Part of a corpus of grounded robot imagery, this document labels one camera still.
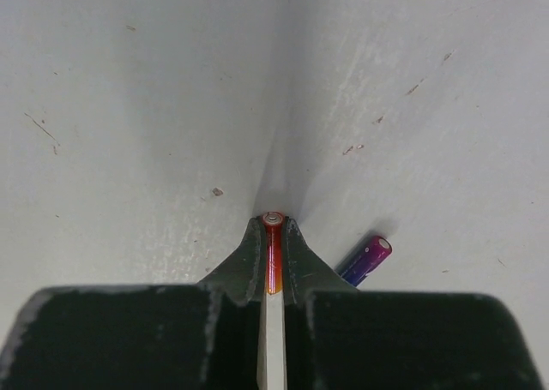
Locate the orange red battery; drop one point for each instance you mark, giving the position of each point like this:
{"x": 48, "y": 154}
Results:
{"x": 273, "y": 222}

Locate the blue purple battery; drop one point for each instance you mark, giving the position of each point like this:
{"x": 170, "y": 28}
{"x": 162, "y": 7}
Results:
{"x": 365, "y": 258}

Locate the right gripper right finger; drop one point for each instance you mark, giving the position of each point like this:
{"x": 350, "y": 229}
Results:
{"x": 339, "y": 337}

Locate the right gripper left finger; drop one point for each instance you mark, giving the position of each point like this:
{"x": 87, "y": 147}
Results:
{"x": 177, "y": 336}

